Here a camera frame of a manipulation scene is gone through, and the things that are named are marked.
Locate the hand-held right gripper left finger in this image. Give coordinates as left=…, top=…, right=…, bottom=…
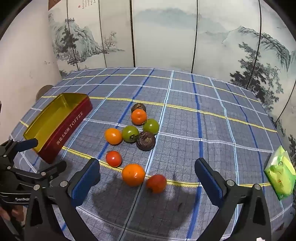
left=24, top=158, right=100, bottom=241

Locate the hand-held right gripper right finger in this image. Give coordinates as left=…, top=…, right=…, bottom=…
left=194, top=158, right=272, bottom=241

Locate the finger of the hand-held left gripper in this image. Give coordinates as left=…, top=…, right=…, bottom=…
left=9, top=161, right=67, bottom=186
left=0, top=138, right=38, bottom=160

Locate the small red tomato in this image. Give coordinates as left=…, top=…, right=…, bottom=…
left=106, top=151, right=122, bottom=168

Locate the red and gold tin box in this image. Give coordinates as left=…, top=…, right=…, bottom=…
left=23, top=93, right=93, bottom=164

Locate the orange mandarin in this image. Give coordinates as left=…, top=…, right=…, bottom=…
left=131, top=109, right=147, bottom=126
left=105, top=128, right=123, bottom=145
left=122, top=164, right=146, bottom=187

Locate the large red tomato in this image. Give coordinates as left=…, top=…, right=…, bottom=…
left=146, top=174, right=167, bottom=194

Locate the green tomato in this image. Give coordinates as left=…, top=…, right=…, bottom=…
left=142, top=118, right=160, bottom=135
left=122, top=125, right=140, bottom=143

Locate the dark brown water chestnut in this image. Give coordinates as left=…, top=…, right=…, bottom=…
left=136, top=131, right=156, bottom=151
left=131, top=103, right=146, bottom=114

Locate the person's left hand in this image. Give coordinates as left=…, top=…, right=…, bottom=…
left=0, top=206, right=25, bottom=230

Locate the blue plaid tablecloth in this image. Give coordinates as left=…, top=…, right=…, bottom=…
left=10, top=67, right=294, bottom=241

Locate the green tissue packet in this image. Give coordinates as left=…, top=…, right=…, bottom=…
left=264, top=146, right=296, bottom=201

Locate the landscape painted folding screen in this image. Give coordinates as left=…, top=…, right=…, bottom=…
left=47, top=0, right=296, bottom=149

